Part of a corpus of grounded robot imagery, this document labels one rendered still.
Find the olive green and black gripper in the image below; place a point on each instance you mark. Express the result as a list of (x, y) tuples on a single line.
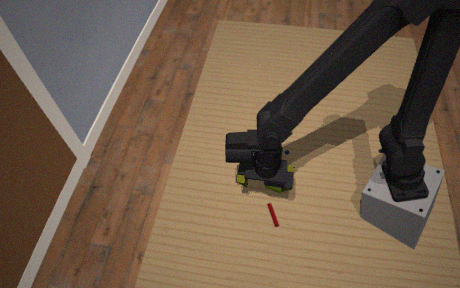
[(270, 175)]

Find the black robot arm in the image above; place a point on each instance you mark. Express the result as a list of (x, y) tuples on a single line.
[(379, 22)]

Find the red rod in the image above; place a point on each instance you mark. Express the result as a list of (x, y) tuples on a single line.
[(273, 215)]

